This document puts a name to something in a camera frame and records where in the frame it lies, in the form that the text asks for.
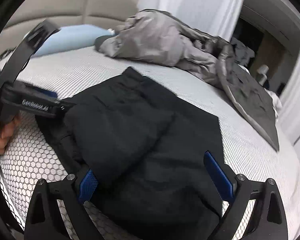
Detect black pants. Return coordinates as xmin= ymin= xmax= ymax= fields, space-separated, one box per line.
xmin=36 ymin=68 xmax=223 ymax=239

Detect light blue pillow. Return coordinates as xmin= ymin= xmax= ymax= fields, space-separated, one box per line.
xmin=32 ymin=24 xmax=115 ymax=57

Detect white honeycomb mattress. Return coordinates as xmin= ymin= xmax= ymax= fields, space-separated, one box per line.
xmin=0 ymin=45 xmax=300 ymax=240

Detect beige padded headboard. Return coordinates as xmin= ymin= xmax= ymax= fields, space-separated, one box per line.
xmin=0 ymin=0 xmax=138 ymax=55

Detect white office chair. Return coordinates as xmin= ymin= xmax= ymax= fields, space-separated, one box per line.
xmin=255 ymin=64 xmax=269 ymax=86

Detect grey duvet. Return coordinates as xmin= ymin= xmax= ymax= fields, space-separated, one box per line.
xmin=95 ymin=9 xmax=280 ymax=151

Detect white curtain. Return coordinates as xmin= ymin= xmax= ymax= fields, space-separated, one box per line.
xmin=138 ymin=0 xmax=243 ymax=41

